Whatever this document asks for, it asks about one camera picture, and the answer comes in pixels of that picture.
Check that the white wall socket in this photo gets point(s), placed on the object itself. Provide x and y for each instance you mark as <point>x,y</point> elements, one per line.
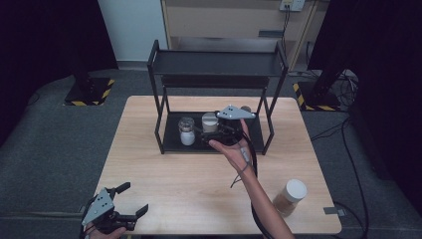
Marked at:
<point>292,4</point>

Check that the grey cabinet label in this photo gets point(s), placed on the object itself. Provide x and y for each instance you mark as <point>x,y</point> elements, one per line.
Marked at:
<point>270,33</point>

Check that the silver-lidded glass shaker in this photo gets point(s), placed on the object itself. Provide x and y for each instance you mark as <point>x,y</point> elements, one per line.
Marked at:
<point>187,136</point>

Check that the white-lidded jar of white powder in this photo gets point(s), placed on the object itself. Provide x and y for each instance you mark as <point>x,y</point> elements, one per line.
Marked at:
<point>209,121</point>

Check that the black metal two-tier rack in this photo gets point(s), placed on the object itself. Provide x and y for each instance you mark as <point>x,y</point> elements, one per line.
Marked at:
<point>215,63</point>

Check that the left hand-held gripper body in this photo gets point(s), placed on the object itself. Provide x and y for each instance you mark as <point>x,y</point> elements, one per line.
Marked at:
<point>99,207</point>

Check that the grey tape piece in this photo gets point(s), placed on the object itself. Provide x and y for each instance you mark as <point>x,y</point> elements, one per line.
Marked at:
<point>330,210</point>

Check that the black curtain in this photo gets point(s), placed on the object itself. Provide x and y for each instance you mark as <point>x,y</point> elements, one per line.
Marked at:
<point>43,40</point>
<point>388,49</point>

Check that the light wooden cabinet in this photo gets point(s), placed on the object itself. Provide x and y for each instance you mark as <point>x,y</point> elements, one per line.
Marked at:
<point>215,20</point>

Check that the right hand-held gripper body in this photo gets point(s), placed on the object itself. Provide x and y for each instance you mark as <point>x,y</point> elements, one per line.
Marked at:
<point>234,113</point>

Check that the black stand with striped base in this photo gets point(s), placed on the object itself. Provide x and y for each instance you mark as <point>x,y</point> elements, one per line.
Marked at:
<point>320,96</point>
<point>88,91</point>

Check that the grey round disc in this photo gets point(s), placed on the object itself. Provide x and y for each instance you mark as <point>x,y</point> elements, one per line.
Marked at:
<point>247,108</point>

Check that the person's left hand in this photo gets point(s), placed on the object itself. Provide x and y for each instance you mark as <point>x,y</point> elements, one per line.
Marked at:
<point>106,235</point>

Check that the person's right hand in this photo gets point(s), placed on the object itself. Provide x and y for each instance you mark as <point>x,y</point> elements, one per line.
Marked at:
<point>237,154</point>

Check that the white-lidded jar of brown powder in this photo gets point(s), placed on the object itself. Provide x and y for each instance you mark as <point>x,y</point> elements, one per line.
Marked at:
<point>293,192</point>

